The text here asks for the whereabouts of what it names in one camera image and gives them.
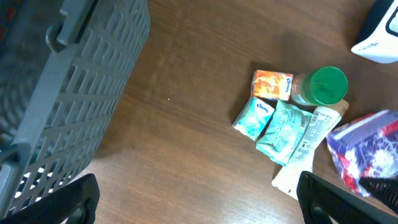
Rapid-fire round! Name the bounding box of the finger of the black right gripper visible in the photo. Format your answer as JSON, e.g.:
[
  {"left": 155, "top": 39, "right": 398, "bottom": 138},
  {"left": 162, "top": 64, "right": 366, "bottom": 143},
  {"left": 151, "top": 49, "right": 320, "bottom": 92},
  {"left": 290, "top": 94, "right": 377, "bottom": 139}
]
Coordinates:
[{"left": 359, "top": 177, "right": 398, "bottom": 213}]

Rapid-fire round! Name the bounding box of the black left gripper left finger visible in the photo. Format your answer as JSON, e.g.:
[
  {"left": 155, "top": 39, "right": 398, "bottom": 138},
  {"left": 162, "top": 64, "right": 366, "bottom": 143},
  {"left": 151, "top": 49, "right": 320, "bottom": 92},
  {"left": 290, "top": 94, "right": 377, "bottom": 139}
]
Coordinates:
[{"left": 1, "top": 174, "right": 100, "bottom": 224}]

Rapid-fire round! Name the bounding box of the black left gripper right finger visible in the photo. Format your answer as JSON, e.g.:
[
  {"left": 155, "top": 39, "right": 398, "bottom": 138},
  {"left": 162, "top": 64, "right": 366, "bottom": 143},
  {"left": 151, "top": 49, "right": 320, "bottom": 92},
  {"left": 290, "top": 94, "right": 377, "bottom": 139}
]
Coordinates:
[{"left": 297, "top": 171, "right": 397, "bottom": 224}]

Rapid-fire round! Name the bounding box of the red purple package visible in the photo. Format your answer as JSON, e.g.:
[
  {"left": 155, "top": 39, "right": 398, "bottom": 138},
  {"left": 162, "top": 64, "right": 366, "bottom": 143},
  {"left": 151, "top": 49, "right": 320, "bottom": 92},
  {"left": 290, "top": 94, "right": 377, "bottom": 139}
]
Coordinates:
[{"left": 326, "top": 110, "right": 397, "bottom": 197}]

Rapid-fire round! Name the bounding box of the teal snack pouch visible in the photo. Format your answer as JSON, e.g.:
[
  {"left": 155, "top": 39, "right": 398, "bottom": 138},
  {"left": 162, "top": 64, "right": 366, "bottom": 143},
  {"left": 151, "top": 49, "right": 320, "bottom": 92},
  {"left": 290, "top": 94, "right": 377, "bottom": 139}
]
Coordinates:
[{"left": 256, "top": 101, "right": 313, "bottom": 166}]

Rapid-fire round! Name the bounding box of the white cream tube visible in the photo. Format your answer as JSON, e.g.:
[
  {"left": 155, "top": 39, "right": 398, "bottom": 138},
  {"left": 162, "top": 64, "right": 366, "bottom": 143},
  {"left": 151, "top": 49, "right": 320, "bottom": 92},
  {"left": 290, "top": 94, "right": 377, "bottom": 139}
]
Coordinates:
[{"left": 272, "top": 100, "right": 349, "bottom": 199}]

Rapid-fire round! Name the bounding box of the teal Kleenex tissue pack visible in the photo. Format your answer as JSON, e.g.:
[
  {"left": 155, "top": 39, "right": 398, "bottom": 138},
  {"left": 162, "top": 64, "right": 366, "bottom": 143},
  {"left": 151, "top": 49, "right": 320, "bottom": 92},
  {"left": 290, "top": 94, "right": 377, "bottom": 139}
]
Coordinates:
[{"left": 233, "top": 96, "right": 275, "bottom": 141}]

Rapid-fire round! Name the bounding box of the green lid jar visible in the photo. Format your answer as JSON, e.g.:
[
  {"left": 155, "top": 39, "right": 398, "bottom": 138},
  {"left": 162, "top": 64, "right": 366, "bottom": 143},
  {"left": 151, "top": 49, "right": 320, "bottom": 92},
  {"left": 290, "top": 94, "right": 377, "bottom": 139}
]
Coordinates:
[{"left": 290, "top": 66, "right": 348, "bottom": 106}]

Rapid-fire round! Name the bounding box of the orange Kleenex tissue pack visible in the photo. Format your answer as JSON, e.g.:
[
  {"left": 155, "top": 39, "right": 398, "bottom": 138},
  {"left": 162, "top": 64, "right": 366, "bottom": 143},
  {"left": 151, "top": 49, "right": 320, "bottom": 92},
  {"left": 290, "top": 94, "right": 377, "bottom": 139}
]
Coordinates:
[{"left": 251, "top": 70, "right": 294, "bottom": 101}]

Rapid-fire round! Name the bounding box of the white barcode scanner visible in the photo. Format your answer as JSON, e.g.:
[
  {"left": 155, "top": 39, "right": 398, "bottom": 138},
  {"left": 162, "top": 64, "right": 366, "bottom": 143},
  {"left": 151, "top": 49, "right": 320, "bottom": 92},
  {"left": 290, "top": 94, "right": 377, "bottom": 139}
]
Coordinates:
[{"left": 351, "top": 0, "right": 397, "bottom": 63}]

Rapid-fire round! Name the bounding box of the grey plastic basket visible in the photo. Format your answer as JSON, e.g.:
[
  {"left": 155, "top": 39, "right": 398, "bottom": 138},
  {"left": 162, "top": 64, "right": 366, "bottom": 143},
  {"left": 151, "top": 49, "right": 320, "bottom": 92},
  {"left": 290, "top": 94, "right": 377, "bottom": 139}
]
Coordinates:
[{"left": 1, "top": 0, "right": 150, "bottom": 218}]

